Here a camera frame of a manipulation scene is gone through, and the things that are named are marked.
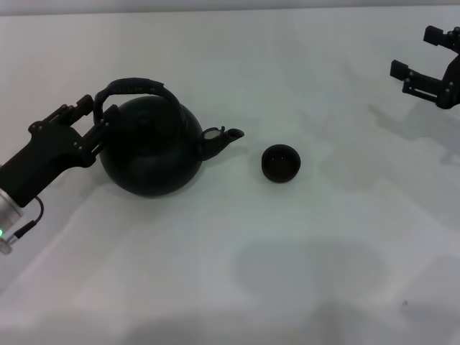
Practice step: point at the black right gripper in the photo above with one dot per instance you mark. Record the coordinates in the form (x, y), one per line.
(452, 86)

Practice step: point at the small dark teacup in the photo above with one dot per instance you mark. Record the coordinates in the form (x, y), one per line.
(281, 166)

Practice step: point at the black round teapot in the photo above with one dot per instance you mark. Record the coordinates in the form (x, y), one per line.
(151, 161)

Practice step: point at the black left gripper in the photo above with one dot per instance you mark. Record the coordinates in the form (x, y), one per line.
(46, 151)

